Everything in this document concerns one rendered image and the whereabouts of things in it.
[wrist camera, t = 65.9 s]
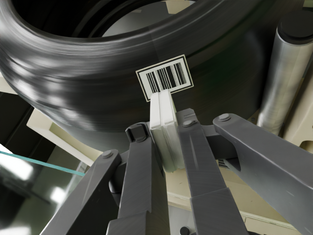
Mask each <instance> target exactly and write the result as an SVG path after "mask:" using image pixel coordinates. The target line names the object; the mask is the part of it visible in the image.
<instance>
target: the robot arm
mask: <svg viewBox="0 0 313 235"><path fill-rule="evenodd" d="M126 134H127V136H128V139H129V141H130V146H129V150H128V151H126V152H124V153H122V154H120V153H119V151H118V150H116V149H114V150H107V151H106V152H103V153H102V154H101V155H100V156H99V157H98V158H97V159H96V160H95V162H94V163H93V164H92V166H91V167H90V168H89V169H88V171H87V172H86V173H85V175H84V176H83V178H82V179H81V180H80V182H79V183H78V184H77V186H76V187H75V188H74V190H73V191H72V192H71V194H70V195H69V196H68V198H67V199H66V200H65V201H64V203H63V204H62V206H61V207H60V208H59V210H58V211H57V212H56V214H55V215H54V216H53V218H52V219H51V220H50V222H49V223H48V224H47V226H46V227H45V228H44V230H43V231H42V232H41V234H40V235H170V220H169V209H168V198H167V186H166V176H165V172H167V173H170V172H173V171H176V169H177V168H180V169H183V168H185V170H186V174H187V179H188V184H189V189H190V194H191V198H190V203H191V209H192V215H193V220H194V225H195V230H196V232H195V233H193V234H191V235H261V234H258V233H255V232H251V231H247V228H246V226H245V223H244V221H243V219H242V216H241V214H240V212H239V210H238V207H237V205H236V202H235V200H234V198H233V196H232V194H231V191H230V189H229V188H228V187H227V186H226V184H225V181H224V179H223V176H222V174H221V172H220V169H219V167H218V165H217V162H216V160H218V159H223V160H224V163H225V165H226V166H228V167H229V168H230V169H231V170H232V171H233V172H234V173H235V174H236V175H237V176H238V177H239V178H240V179H242V180H243V181H244V182H245V183H246V184H247V185H248V186H249V187H250V188H251V189H253V190H254V191H255V192H256V193H257V194H258V195H259V196H260V197H261V198H263V199H264V200H265V201H266V202H267V203H268V204H269V205H270V206H271V207H272V208H274V209H275V210H276V211H277V212H278V213H279V214H280V215H281V216H282V217H284V218H285V219H286V220H287V221H288V222H289V223H290V224H291V225H292V226H294V227H295V228H296V229H297V230H298V231H299V232H300V233H301V234H302V235H313V154H312V153H310V152H308V151H306V150H304V149H302V148H300V147H298V146H296V145H294V144H292V143H290V142H288V141H287V140H285V139H283V138H281V137H279V136H277V135H275V134H273V133H271V132H269V131H267V130H265V129H263V128H261V127H259V126H257V125H255V124H253V123H251V122H249V121H247V120H246V119H244V118H242V117H240V116H238V115H236V114H232V113H226V114H222V115H220V116H218V117H216V118H215V119H213V125H201V124H200V122H199V121H198V119H197V117H196V114H195V112H194V110H193V109H190V108H189V109H186V110H183V111H179V112H177V111H176V108H175V106H174V102H173V99H172V96H171V93H170V90H168V89H165V90H162V91H161V93H158V92H156V93H153V94H152V95H151V98H150V121H149V122H140V123H136V124H133V125H131V126H130V127H128V128H127V129H126ZM163 167H164V169H163ZM164 170H165V172H164Z"/></svg>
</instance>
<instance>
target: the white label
mask: <svg viewBox="0 0 313 235"><path fill-rule="evenodd" d="M136 74H137V76H138V79H139V82H140V85H141V87H142V90H143V93H144V95H145V98H146V101H147V102H149V101H150V98H151V95H152V94H153V93H156V92H158V93H161V91H162V90H165V89H168V90H170V93H171V94H172V93H175V92H178V91H181V90H184V89H187V88H190V87H193V86H194V85H193V82H192V78H191V75H190V72H189V68H188V65H187V62H186V59H185V56H184V55H180V56H178V57H175V58H172V59H169V60H166V61H164V62H160V63H157V64H155V65H152V66H149V67H146V68H143V69H140V70H137V71H136Z"/></svg>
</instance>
